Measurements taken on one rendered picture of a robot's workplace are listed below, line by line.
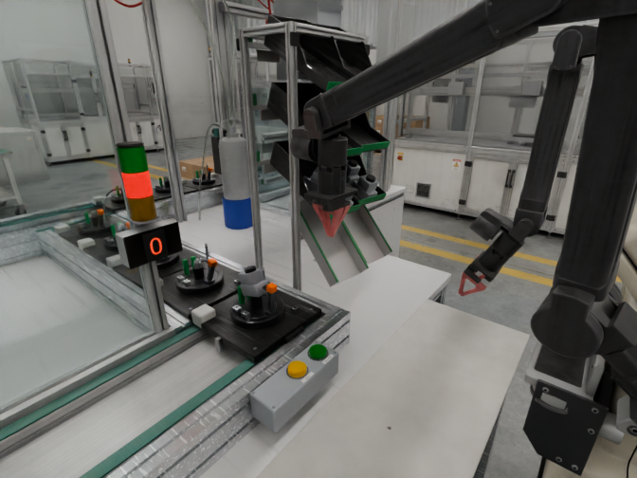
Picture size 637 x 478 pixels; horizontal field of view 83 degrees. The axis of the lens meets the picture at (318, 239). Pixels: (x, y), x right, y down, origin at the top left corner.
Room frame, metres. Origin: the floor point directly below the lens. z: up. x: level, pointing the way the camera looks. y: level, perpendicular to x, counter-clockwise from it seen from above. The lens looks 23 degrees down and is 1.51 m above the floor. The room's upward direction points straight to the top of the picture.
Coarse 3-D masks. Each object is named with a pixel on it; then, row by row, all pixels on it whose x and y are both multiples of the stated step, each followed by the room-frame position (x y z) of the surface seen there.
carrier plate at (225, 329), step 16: (224, 304) 0.84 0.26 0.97; (288, 304) 0.84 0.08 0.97; (304, 304) 0.84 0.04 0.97; (224, 320) 0.77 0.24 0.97; (288, 320) 0.77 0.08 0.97; (304, 320) 0.77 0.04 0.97; (224, 336) 0.70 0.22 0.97; (240, 336) 0.70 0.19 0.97; (256, 336) 0.70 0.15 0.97; (272, 336) 0.70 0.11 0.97; (240, 352) 0.66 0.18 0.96; (256, 352) 0.65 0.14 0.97
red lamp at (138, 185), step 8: (128, 176) 0.70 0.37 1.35; (136, 176) 0.70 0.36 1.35; (144, 176) 0.71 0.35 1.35; (128, 184) 0.70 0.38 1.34; (136, 184) 0.70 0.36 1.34; (144, 184) 0.71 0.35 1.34; (128, 192) 0.70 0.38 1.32; (136, 192) 0.70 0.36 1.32; (144, 192) 0.71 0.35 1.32; (152, 192) 0.73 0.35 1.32
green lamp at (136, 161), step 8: (120, 152) 0.70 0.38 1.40; (128, 152) 0.70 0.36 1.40; (136, 152) 0.71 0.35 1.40; (144, 152) 0.73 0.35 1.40; (120, 160) 0.70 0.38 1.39; (128, 160) 0.70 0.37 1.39; (136, 160) 0.71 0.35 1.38; (144, 160) 0.72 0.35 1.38; (120, 168) 0.71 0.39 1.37; (128, 168) 0.70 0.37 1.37; (136, 168) 0.70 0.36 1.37; (144, 168) 0.72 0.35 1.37
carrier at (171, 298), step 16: (192, 256) 1.00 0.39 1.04; (208, 256) 1.02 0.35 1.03; (176, 272) 1.02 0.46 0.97; (192, 272) 0.99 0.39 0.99; (224, 272) 1.02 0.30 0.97; (176, 288) 0.92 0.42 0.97; (192, 288) 0.89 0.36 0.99; (208, 288) 0.90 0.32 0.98; (224, 288) 0.92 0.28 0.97; (176, 304) 0.84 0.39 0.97; (192, 304) 0.84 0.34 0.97; (208, 304) 0.84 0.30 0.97
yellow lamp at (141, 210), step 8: (128, 200) 0.70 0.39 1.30; (136, 200) 0.70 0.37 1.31; (144, 200) 0.70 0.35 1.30; (152, 200) 0.72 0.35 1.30; (136, 208) 0.70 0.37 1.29; (144, 208) 0.70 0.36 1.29; (152, 208) 0.72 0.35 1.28; (136, 216) 0.70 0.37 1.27; (144, 216) 0.70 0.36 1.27; (152, 216) 0.71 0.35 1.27
